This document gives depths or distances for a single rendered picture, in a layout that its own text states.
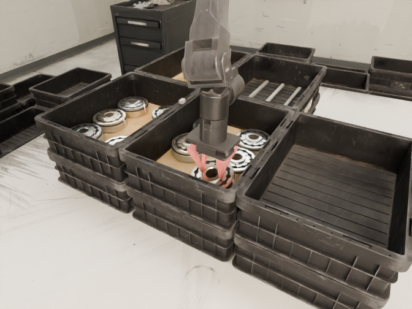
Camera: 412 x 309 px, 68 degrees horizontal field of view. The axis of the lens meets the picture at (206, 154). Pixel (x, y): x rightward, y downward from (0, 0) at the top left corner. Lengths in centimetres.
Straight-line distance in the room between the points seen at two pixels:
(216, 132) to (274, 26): 362
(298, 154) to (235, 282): 39
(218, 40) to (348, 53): 362
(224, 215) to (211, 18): 38
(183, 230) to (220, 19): 47
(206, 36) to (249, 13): 368
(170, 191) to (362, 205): 43
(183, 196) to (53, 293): 35
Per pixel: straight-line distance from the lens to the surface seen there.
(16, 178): 115
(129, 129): 100
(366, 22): 405
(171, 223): 77
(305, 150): 92
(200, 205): 67
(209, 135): 61
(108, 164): 79
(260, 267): 72
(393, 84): 244
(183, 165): 82
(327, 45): 413
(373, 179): 88
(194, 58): 57
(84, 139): 80
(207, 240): 73
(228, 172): 71
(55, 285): 81
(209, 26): 58
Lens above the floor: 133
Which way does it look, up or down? 36 degrees down
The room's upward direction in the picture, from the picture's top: straight up
